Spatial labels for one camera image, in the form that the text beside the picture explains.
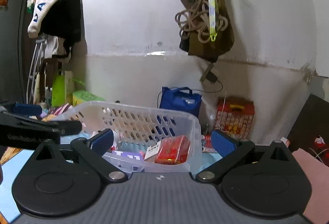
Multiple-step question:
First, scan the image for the black charger with cable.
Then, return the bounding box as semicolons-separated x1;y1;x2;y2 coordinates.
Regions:
200;63;223;84

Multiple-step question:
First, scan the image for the light green box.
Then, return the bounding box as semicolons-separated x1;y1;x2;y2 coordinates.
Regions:
73;90;106;107

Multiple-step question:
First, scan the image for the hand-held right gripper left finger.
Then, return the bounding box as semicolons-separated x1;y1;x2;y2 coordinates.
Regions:
33;128;127;183

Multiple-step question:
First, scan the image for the purple and white box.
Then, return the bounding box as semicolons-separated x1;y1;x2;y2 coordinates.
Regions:
112;149;144;172

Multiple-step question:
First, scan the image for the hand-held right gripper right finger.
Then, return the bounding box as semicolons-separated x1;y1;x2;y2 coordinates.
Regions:
197;129;292;183

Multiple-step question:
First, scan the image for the red and black floral cloth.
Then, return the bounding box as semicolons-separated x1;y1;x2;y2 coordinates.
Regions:
307;135;329;163

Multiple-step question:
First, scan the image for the clear plastic basket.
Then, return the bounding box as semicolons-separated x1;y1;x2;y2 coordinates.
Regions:
53;101;202;173

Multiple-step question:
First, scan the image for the olive hanging bag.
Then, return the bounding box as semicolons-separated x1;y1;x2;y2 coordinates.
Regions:
180;0;235;62

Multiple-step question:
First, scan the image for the metal crutch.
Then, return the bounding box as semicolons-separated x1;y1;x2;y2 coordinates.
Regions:
26;36;48;105

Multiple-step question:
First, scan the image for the pink blanket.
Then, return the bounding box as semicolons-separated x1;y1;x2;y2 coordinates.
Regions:
292;149;329;217

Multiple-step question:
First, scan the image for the red cigarette box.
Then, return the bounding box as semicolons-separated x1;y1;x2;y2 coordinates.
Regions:
154;136;191;165

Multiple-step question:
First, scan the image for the black hanging garment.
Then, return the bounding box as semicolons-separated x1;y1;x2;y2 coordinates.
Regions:
41;0;83;61

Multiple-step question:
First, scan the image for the coiled beige rope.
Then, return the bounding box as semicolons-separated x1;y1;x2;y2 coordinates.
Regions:
175;0;228;43

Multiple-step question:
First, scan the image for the blue fabric bag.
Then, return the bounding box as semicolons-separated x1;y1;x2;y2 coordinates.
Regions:
159;87;202;118

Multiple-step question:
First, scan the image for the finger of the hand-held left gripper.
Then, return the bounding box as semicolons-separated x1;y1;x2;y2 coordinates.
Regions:
0;103;43;118
0;112;83;136

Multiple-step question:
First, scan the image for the green paper bag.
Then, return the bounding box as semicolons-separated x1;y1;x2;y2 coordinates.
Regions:
52;71;66;107

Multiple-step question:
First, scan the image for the red patterned gift box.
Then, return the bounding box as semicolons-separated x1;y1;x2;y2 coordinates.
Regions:
214;97;255;139

